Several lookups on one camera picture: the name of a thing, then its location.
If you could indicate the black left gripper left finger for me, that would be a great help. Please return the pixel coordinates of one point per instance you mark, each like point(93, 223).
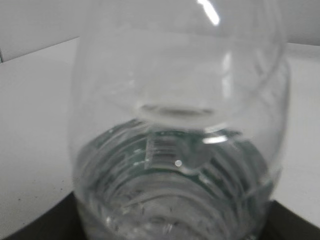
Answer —
point(62, 222)

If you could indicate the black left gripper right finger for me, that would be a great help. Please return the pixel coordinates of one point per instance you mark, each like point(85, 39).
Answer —
point(283, 224)

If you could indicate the clear Cestbon water bottle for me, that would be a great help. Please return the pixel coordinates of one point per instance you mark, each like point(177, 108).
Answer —
point(177, 118)

